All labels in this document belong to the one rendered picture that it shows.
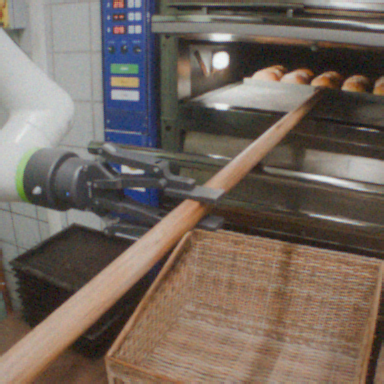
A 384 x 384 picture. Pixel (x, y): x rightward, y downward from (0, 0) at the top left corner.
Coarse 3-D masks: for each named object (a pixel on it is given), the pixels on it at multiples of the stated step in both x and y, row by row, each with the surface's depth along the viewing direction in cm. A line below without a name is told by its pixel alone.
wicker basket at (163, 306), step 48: (192, 240) 129; (240, 240) 124; (192, 288) 131; (240, 288) 125; (288, 288) 120; (336, 288) 115; (144, 336) 111; (192, 336) 123; (240, 336) 123; (288, 336) 121; (336, 336) 116
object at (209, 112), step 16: (192, 112) 120; (208, 112) 118; (224, 112) 116; (240, 112) 114; (256, 112) 113; (272, 112) 114; (288, 112) 114; (304, 128) 109; (320, 128) 107; (336, 128) 105; (352, 128) 103; (368, 128) 102; (368, 144) 103
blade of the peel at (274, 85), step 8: (248, 80) 150; (256, 80) 149; (264, 80) 148; (272, 88) 147; (280, 88) 146; (288, 88) 145; (296, 88) 144; (304, 88) 143; (312, 88) 141; (328, 88) 139; (336, 96) 139; (344, 96) 138; (352, 96) 137; (360, 96) 135; (368, 96) 134; (376, 96) 133
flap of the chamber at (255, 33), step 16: (160, 32) 99; (176, 32) 98; (192, 32) 96; (208, 32) 95; (224, 32) 93; (240, 32) 92; (256, 32) 90; (272, 32) 89; (288, 32) 87; (304, 32) 86; (320, 32) 85; (336, 32) 83; (352, 32) 82; (336, 48) 99; (352, 48) 93; (368, 48) 88
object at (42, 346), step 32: (320, 96) 127; (288, 128) 93; (256, 160) 74; (160, 224) 51; (192, 224) 54; (128, 256) 44; (160, 256) 48; (96, 288) 39; (128, 288) 43; (64, 320) 35; (96, 320) 38; (32, 352) 31
